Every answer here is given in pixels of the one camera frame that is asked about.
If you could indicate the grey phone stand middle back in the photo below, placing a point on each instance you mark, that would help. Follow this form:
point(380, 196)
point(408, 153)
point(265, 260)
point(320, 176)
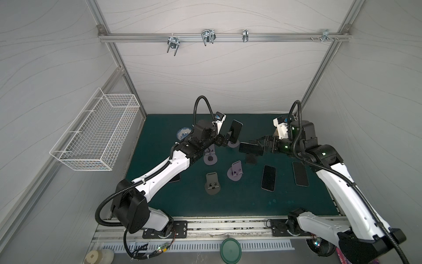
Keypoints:
point(210, 157)

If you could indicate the metal clamp middle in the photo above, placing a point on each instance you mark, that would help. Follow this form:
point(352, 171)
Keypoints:
point(208, 36)

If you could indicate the grey phone stand right back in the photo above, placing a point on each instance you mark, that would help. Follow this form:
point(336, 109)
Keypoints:
point(233, 145)

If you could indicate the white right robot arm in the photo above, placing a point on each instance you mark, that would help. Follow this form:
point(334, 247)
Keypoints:
point(364, 235)

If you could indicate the aluminium overhead rail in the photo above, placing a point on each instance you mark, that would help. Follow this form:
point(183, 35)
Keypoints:
point(242, 37)

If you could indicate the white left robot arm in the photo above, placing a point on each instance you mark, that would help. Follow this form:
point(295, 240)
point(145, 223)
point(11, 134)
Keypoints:
point(130, 200)

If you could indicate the grey phone stand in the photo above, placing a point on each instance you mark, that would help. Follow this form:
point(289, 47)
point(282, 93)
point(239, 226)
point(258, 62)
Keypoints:
point(235, 172)
point(212, 185)
point(233, 145)
point(210, 157)

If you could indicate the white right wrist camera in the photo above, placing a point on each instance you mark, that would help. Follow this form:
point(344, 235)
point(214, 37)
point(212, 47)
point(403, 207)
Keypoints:
point(282, 130)

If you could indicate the metal clamp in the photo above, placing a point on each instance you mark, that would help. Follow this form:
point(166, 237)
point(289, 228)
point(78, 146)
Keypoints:
point(208, 36)
point(173, 44)

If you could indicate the green round lid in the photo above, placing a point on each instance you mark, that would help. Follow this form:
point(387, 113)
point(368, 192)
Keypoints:
point(230, 251)

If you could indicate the grey phone stand right front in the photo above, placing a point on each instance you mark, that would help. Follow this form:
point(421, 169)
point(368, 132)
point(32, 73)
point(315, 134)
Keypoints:
point(235, 172)

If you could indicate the grey phone stand left front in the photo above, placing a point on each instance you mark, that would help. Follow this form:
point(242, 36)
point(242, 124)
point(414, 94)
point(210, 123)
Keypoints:
point(212, 185)

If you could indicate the metal bracket right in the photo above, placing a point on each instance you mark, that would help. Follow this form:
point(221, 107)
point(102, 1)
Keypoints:
point(324, 37)

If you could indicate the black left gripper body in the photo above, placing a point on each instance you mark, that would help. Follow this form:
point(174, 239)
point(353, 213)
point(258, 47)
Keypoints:
point(218, 139)

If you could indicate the white round object floor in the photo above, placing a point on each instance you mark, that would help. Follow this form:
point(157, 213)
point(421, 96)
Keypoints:
point(105, 256)

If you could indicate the phone on horizontal stand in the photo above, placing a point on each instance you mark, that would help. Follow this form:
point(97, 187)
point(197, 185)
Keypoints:
point(251, 149)

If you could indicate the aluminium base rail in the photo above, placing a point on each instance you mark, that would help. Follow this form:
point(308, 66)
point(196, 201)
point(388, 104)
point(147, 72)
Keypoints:
point(254, 234)

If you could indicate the black round fan floor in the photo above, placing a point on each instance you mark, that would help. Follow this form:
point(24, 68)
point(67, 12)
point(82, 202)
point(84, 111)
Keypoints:
point(321, 247)

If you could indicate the metal clamp left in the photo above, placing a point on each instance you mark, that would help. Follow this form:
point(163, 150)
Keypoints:
point(173, 44)

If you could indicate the white wire basket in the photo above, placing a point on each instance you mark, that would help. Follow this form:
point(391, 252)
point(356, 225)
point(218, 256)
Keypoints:
point(96, 136)

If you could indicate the blue white ceramic bowl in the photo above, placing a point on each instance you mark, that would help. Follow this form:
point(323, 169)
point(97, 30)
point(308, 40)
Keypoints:
point(183, 133)

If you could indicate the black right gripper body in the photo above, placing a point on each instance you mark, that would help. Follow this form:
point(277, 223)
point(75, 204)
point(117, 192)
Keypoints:
point(270, 144)

